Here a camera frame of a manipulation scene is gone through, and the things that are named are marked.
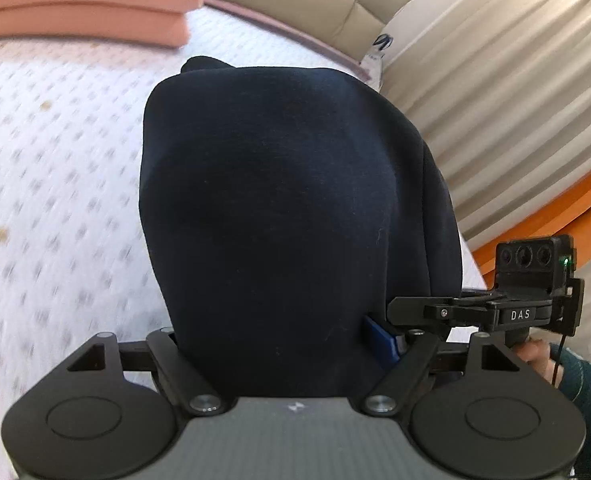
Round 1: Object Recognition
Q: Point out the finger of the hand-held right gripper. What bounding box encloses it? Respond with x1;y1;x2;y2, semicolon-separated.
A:
386;293;500;335

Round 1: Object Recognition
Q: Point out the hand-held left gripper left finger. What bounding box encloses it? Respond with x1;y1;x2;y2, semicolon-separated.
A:
68;326;225;415

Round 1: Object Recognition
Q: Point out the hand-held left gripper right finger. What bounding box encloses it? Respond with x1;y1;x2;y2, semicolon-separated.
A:
361;314;522;417

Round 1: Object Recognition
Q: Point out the dark navy garment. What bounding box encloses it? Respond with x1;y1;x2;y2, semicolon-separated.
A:
138;56;464;399

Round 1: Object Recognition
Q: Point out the person's right hand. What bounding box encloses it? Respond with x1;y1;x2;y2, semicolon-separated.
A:
517;337;560;387

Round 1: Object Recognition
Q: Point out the beige pleated curtain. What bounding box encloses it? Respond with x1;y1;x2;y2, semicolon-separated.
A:
379;0;591;242

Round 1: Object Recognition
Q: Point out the white dotted mattress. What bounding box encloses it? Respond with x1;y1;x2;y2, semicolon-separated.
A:
0;2;487;480

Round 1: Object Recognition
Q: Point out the white bag with blue print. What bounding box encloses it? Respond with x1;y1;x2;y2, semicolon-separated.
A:
361;31;395;88

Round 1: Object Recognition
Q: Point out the mauve bed edge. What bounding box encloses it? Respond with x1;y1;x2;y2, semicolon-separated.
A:
202;0;376;81

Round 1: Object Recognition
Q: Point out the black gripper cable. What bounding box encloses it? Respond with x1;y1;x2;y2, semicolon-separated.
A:
552;334;567;390

